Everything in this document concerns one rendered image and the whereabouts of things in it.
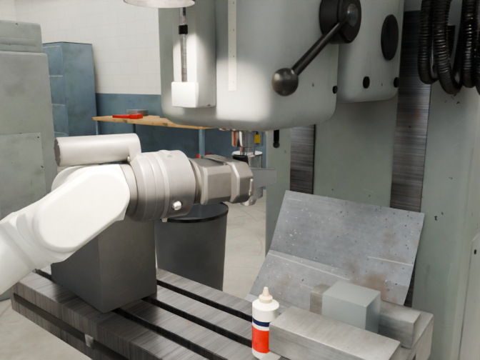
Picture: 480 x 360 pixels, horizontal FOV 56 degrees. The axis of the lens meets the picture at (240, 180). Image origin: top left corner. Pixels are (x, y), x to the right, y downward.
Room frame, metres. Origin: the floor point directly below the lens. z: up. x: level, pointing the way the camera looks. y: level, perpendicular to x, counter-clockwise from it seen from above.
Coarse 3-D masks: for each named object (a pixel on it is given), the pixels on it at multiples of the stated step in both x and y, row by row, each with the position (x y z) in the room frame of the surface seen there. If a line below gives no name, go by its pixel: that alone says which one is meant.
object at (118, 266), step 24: (96, 240) 0.74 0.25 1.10; (120, 240) 0.77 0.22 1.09; (144, 240) 0.81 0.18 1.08; (72, 264) 0.81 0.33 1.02; (96, 264) 0.75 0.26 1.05; (120, 264) 0.77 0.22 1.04; (144, 264) 0.80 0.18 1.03; (72, 288) 0.82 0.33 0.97; (96, 288) 0.75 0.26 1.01; (120, 288) 0.77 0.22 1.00; (144, 288) 0.80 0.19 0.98
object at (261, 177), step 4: (252, 168) 0.62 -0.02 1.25; (256, 168) 0.63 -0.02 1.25; (252, 172) 0.62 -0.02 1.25; (256, 172) 0.62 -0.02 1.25; (260, 172) 0.62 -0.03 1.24; (264, 172) 0.63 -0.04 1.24; (268, 172) 0.63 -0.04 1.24; (272, 172) 0.63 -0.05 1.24; (256, 176) 0.62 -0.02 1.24; (260, 176) 0.62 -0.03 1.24; (264, 176) 0.63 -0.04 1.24; (268, 176) 0.63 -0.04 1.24; (272, 176) 0.63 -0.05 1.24; (256, 180) 0.62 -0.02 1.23; (260, 180) 0.62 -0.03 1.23; (264, 180) 0.63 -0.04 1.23; (268, 180) 0.63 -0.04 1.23; (272, 180) 0.63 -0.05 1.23; (256, 184) 0.62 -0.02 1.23; (260, 184) 0.62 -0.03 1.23; (264, 184) 0.63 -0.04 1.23; (268, 184) 0.63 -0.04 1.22; (256, 188) 0.62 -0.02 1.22
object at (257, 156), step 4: (236, 152) 0.65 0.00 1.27; (256, 152) 0.65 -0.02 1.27; (260, 152) 0.65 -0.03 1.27; (232, 156) 0.64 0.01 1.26; (236, 156) 0.63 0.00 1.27; (240, 156) 0.63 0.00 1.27; (244, 156) 0.63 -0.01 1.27; (248, 156) 0.63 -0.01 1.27; (252, 156) 0.63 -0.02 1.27; (256, 156) 0.63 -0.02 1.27; (260, 156) 0.63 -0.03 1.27; (240, 160) 0.63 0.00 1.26; (244, 160) 0.63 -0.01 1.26; (248, 160) 0.63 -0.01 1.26; (252, 160) 0.63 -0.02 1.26; (256, 160) 0.63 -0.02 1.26; (260, 160) 0.64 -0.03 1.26
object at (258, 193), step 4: (248, 164) 0.63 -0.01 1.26; (252, 164) 0.63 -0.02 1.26; (256, 164) 0.63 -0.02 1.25; (260, 164) 0.64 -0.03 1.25; (260, 168) 0.64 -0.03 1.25; (260, 188) 0.64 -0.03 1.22; (256, 192) 0.63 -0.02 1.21; (260, 192) 0.64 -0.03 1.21; (252, 196) 0.63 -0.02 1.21; (256, 196) 0.63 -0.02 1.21; (260, 196) 0.64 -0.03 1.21
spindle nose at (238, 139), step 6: (234, 132) 0.64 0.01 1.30; (240, 132) 0.63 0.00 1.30; (246, 132) 0.63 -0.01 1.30; (252, 132) 0.63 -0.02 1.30; (258, 132) 0.63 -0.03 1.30; (234, 138) 0.64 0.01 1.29; (240, 138) 0.63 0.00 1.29; (246, 138) 0.63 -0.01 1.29; (252, 138) 0.63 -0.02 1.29; (234, 144) 0.64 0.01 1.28; (240, 144) 0.63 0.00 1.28; (246, 144) 0.63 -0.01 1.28; (252, 144) 0.63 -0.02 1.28; (258, 144) 0.63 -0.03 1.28
